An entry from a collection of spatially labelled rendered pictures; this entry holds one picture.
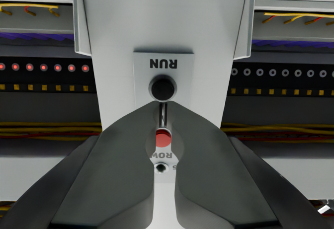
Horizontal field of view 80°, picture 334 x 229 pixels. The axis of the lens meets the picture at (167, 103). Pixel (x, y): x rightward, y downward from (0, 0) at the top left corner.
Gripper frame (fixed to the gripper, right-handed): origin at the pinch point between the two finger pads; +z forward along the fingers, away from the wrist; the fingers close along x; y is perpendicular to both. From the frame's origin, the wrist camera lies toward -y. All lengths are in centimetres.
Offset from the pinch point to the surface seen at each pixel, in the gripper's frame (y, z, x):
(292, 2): -5.7, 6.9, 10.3
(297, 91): 7.0, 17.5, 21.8
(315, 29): -3.5, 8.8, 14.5
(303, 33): -3.2, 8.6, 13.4
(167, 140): 4.1, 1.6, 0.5
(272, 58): 2.1, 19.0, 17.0
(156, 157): 6.3, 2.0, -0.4
